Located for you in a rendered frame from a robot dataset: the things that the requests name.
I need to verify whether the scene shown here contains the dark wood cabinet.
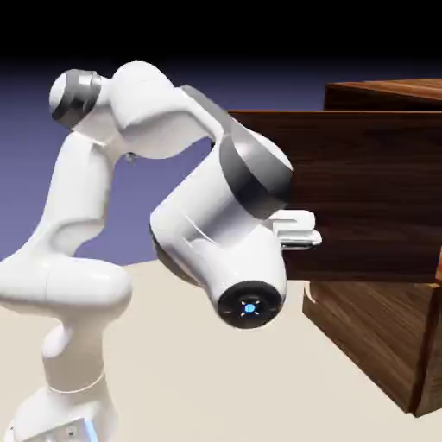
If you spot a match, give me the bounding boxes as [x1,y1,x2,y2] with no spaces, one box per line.
[302,78,442,420]

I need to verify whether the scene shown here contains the small dark wood cabinet door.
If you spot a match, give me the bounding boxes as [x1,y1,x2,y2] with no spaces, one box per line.
[302,280,437,414]

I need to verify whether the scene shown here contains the large dark wood cabinet door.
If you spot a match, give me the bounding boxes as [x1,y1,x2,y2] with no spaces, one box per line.
[225,109,442,284]

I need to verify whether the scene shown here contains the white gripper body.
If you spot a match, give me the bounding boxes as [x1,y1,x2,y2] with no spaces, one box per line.
[276,227,323,250]

